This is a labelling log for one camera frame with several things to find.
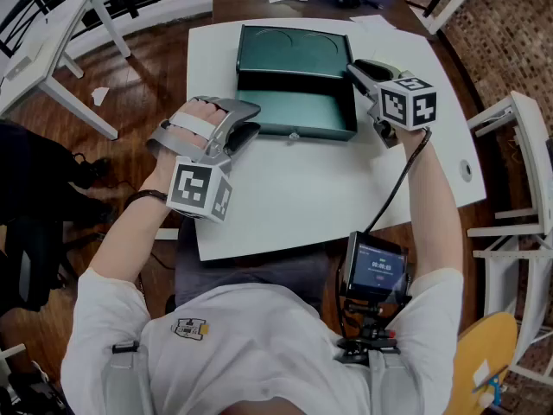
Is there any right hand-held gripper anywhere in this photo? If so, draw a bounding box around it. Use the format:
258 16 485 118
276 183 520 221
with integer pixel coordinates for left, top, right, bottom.
346 58 438 149

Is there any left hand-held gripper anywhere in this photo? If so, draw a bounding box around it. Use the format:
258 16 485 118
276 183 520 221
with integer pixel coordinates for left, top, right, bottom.
145 96 262 224

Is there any dark green box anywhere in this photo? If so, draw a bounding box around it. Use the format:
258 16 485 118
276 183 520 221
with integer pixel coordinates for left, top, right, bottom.
235 23 359 143

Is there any person's left forearm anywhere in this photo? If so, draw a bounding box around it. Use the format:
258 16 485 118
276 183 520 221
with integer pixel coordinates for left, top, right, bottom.
87 156 175 283

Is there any person's right forearm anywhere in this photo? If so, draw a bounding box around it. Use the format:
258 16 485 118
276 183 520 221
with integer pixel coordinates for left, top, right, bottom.
394 126 465 281

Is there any person's left hand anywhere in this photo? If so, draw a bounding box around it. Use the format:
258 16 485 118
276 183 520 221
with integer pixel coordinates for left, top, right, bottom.
153 99 229 176

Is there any flat white paper sheet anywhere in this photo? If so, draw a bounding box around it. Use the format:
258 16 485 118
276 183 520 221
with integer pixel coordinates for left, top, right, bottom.
349 14 397 33

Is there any black wristband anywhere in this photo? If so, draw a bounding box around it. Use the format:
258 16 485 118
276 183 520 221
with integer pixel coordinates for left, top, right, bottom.
124 188 168 209

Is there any black chest-mounted screen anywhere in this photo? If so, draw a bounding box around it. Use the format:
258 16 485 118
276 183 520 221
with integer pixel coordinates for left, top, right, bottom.
339 230 410 306

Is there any white side table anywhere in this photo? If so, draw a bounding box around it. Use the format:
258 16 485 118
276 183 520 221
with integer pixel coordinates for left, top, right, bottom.
0 0 132 142

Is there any black bag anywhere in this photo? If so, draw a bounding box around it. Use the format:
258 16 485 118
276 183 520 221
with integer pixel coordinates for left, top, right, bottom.
0 119 118 316

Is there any person's white t-shirt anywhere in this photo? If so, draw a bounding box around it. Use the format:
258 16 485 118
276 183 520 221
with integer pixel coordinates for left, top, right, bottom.
60 267 466 415

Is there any white metal rack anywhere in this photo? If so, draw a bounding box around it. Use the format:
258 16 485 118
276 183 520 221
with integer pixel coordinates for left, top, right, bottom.
465 90 553 386

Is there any yellow round stool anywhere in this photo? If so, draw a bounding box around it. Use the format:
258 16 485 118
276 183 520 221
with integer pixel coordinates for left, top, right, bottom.
443 311 518 415

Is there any blue and white tool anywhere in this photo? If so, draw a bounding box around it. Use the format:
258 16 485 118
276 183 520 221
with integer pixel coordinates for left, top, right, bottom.
471 358 512 411

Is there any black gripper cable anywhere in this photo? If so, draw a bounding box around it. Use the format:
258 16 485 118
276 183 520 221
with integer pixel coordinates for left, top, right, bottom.
362 126 434 235

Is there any black screen mount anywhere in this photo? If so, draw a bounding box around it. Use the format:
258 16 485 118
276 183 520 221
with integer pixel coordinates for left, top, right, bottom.
335 299 402 366

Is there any grey harness strap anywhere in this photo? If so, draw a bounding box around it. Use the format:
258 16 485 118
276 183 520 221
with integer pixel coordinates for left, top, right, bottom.
365 349 423 415
100 341 156 415

